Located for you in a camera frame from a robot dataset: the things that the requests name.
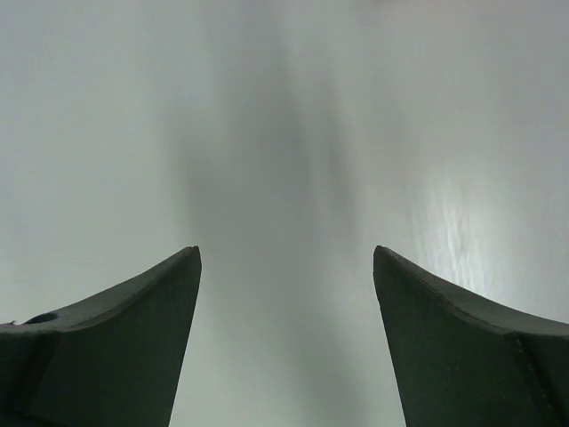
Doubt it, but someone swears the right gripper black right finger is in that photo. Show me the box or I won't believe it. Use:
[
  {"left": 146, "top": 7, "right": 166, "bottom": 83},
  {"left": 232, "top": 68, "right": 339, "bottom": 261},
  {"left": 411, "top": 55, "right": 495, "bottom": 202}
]
[{"left": 373, "top": 246, "right": 568, "bottom": 426}]

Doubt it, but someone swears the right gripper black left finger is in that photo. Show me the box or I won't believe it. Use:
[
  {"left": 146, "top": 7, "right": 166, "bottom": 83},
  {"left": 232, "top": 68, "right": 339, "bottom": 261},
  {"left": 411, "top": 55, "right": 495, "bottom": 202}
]
[{"left": 1, "top": 246, "right": 201, "bottom": 427}]

